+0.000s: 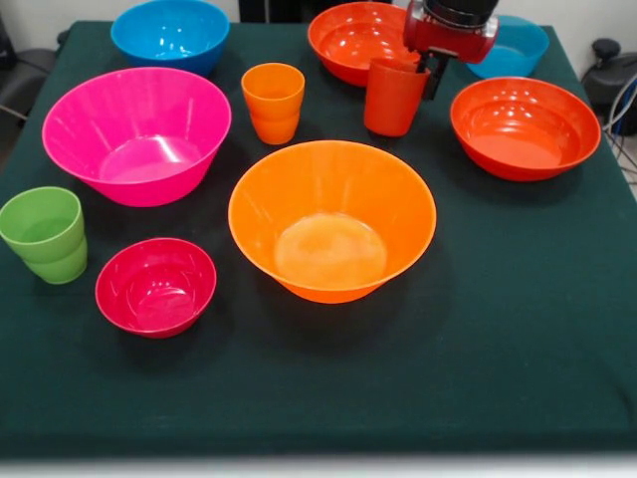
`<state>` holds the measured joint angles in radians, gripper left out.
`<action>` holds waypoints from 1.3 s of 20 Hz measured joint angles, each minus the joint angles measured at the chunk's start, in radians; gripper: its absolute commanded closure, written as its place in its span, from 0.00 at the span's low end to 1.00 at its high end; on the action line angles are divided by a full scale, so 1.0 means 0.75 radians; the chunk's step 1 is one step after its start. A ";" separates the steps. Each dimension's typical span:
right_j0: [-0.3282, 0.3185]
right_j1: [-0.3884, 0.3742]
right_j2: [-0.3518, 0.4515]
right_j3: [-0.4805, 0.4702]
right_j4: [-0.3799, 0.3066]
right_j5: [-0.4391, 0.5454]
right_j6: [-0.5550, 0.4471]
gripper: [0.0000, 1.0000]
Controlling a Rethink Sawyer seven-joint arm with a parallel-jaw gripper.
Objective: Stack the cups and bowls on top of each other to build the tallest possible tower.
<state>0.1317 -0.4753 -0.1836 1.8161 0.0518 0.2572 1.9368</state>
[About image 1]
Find small crimson bowl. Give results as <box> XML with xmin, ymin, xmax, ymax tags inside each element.
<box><xmin>95</xmin><ymin>237</ymin><xmax>218</xmax><ymax>340</ymax></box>

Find large blue bowl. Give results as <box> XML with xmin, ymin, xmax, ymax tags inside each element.
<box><xmin>109</xmin><ymin>0</ymin><xmax>231</xmax><ymax>78</ymax></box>

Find large pink bowl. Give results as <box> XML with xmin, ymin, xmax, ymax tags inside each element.
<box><xmin>41</xmin><ymin>66</ymin><xmax>233</xmax><ymax>208</ymax></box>

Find red-orange plastic bowl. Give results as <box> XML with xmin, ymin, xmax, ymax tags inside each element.
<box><xmin>307</xmin><ymin>1</ymin><xmax>422</xmax><ymax>89</ymax></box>
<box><xmin>450</xmin><ymin>76</ymin><xmax>603</xmax><ymax>182</ymax></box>

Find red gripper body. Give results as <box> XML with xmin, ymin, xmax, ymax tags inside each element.
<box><xmin>402</xmin><ymin>2</ymin><xmax>501</xmax><ymax>65</ymax></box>

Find orange plastic cup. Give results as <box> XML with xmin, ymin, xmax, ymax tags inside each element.
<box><xmin>241</xmin><ymin>62</ymin><xmax>307</xmax><ymax>146</ymax></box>

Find large orange bowl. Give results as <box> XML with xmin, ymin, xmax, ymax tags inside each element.
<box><xmin>227</xmin><ymin>139</ymin><xmax>438</xmax><ymax>305</ymax></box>

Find dark green tablecloth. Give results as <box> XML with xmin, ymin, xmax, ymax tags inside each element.
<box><xmin>0</xmin><ymin>19</ymin><xmax>637</xmax><ymax>457</ymax></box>

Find tangle of cables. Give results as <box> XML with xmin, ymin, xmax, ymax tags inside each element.
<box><xmin>601</xmin><ymin>74</ymin><xmax>637</xmax><ymax>175</ymax></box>

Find green plastic cup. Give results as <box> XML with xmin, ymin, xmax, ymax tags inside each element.
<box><xmin>0</xmin><ymin>185</ymin><xmax>89</xmax><ymax>286</ymax></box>

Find red-orange plastic cup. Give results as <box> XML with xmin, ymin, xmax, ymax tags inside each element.
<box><xmin>363</xmin><ymin>58</ymin><xmax>432</xmax><ymax>137</ymax></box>

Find small translucent blue bowl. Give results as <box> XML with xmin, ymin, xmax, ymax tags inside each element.
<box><xmin>465</xmin><ymin>14</ymin><xmax>550</xmax><ymax>80</ymax></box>

